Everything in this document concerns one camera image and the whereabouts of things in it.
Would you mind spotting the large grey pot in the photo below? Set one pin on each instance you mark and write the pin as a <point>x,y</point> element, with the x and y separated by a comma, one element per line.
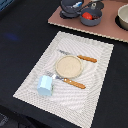
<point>69,13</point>

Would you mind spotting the red tomato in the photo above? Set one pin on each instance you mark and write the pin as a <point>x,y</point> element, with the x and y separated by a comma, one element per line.
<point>87,15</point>

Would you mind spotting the round wooden plate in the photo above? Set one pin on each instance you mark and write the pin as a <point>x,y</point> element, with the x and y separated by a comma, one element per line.
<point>69,66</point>

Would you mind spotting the beige woven placemat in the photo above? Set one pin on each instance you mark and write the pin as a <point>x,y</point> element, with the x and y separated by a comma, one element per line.
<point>68,102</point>

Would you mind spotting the pink toy stove top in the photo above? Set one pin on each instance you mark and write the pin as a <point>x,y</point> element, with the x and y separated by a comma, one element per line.
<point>107,27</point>

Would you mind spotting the beige bowl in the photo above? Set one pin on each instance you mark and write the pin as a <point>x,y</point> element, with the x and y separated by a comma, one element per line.
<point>123,16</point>

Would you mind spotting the wooden handled fork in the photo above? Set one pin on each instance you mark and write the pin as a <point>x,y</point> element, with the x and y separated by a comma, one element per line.
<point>66,80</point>

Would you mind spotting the wooden handled knife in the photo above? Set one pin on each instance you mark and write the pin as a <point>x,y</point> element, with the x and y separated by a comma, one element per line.
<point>79,56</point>

